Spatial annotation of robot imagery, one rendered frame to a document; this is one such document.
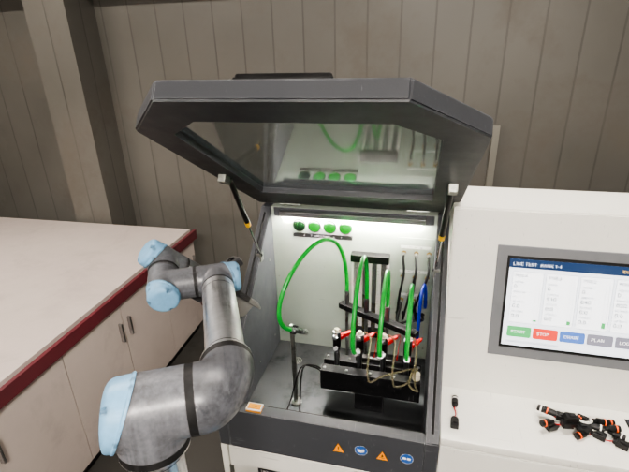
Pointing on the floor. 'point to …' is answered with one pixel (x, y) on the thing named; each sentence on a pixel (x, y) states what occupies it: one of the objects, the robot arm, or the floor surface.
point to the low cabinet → (76, 332)
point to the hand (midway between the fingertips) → (252, 302)
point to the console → (466, 239)
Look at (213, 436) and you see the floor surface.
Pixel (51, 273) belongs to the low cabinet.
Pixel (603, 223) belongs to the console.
